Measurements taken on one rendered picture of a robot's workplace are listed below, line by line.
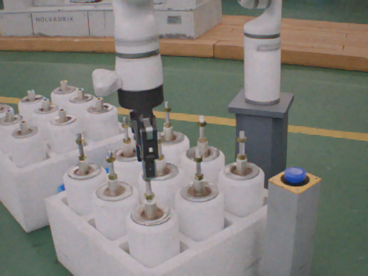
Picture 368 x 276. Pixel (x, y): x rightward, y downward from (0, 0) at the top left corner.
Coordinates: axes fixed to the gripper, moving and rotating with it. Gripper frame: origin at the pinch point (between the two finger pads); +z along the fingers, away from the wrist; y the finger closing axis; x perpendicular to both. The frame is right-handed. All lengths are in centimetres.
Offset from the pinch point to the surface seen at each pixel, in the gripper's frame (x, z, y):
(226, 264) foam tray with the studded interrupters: -13.8, 24.3, -1.5
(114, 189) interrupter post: 5.4, 9.6, 9.4
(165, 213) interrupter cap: -2.6, 10.4, -0.5
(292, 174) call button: -24.1, 2.8, -7.2
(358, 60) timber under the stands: -132, 30, 138
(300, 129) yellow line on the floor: -69, 36, 79
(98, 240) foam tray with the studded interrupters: 10.2, 17.8, 4.7
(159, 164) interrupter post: -4.8, 8.5, 14.8
